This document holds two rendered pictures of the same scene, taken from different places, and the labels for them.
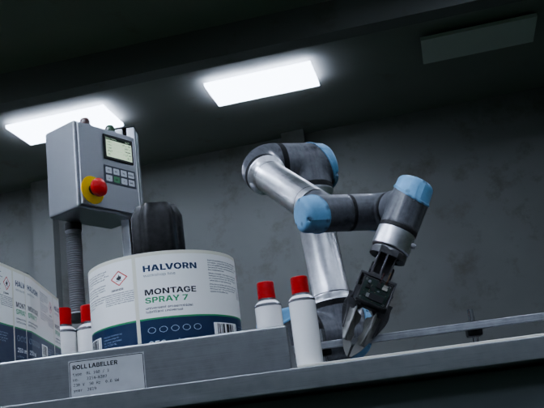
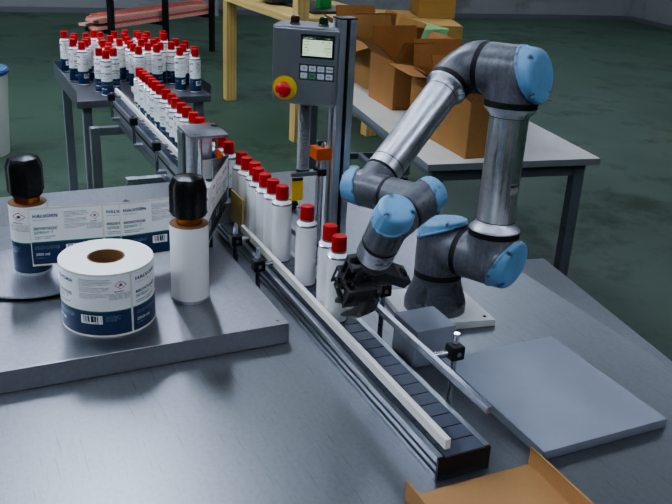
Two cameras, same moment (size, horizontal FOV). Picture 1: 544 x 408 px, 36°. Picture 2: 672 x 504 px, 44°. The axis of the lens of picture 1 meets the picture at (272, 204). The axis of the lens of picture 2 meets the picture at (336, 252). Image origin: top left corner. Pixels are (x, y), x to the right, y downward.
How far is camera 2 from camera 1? 2.02 m
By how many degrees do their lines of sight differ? 73
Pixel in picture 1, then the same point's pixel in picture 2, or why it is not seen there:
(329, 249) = (490, 180)
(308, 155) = (495, 71)
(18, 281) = (110, 210)
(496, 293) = not seen: outside the picture
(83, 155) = (278, 58)
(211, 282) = (80, 292)
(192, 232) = not seen: outside the picture
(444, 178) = not seen: outside the picture
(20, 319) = (113, 231)
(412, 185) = (375, 215)
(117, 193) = (311, 88)
